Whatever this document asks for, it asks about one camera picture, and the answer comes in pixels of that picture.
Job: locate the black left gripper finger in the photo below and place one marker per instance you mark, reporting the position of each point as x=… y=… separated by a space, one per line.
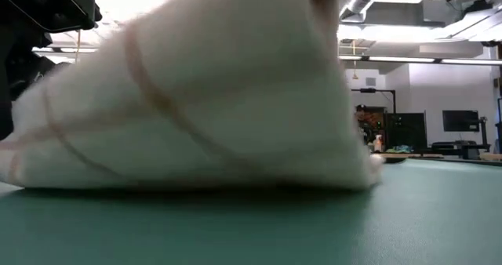
x=19 y=73

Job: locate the white red-checked towel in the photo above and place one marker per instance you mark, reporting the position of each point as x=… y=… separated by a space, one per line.
x=196 y=100

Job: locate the person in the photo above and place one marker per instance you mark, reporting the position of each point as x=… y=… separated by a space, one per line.
x=362 y=120

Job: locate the yellow spray bottle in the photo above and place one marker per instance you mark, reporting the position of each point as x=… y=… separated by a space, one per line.
x=378 y=143

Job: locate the long ceiling light bar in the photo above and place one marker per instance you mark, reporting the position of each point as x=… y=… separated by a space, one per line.
x=412 y=59

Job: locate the teal cloth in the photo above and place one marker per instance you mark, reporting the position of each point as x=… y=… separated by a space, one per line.
x=400 y=149

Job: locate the small black monitor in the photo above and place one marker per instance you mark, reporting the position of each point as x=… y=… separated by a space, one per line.
x=460 y=120

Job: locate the low black table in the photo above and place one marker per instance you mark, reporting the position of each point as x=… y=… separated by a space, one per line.
x=459 y=145

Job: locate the black rig frame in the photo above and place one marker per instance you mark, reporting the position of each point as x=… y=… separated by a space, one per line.
x=372 y=89

